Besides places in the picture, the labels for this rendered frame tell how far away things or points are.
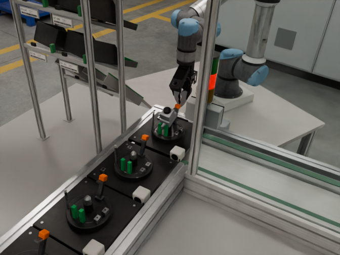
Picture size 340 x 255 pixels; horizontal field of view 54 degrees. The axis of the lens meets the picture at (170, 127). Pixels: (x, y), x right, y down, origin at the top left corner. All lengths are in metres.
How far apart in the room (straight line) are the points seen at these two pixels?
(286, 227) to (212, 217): 0.25
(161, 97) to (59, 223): 1.00
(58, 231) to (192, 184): 0.50
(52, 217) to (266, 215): 0.70
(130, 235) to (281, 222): 0.51
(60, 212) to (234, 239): 0.58
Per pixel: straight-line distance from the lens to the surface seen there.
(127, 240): 1.05
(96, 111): 1.26
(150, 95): 1.88
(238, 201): 1.23
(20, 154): 1.56
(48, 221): 1.12
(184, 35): 1.27
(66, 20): 1.17
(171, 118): 1.33
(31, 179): 1.43
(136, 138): 1.37
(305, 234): 1.23
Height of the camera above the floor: 1.82
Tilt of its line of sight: 36 degrees down
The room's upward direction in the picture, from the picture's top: 4 degrees clockwise
